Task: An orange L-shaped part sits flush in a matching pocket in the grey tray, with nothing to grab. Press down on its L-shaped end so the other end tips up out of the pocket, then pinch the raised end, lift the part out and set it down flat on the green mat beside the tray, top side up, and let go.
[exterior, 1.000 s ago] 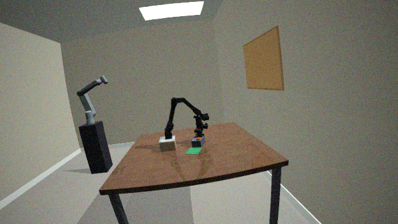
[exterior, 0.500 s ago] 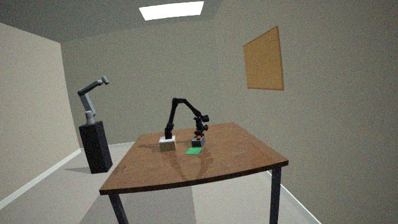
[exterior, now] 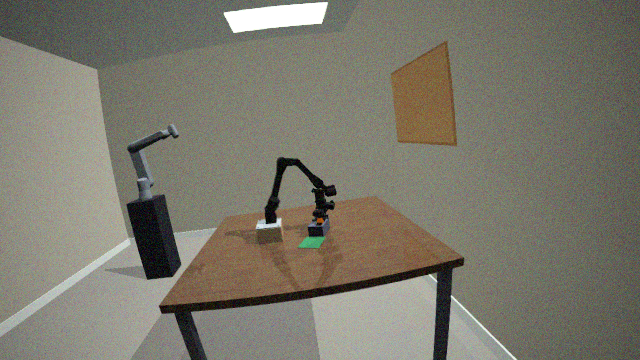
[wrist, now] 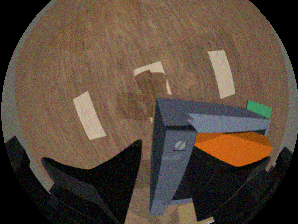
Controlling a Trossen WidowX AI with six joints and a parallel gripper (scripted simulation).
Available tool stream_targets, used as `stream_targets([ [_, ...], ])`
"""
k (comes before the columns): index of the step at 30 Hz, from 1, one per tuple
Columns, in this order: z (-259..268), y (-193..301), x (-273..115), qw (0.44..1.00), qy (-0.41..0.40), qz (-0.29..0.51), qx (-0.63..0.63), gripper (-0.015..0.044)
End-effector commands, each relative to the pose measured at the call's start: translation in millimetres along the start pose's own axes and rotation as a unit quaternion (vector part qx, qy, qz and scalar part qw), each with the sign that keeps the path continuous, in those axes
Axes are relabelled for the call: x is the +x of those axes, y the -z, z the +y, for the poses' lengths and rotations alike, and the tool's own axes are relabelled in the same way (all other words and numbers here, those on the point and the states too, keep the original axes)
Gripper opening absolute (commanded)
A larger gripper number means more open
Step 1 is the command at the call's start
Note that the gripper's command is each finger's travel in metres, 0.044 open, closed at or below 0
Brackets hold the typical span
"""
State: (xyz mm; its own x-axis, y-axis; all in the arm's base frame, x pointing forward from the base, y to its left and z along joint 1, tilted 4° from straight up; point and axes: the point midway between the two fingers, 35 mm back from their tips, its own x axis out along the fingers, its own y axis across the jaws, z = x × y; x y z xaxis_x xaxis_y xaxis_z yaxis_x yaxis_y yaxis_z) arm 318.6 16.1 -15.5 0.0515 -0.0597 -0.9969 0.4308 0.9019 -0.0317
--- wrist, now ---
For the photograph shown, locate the orange l-shaped part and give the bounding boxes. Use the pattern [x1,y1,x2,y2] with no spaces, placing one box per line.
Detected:
[194,131,273,167]

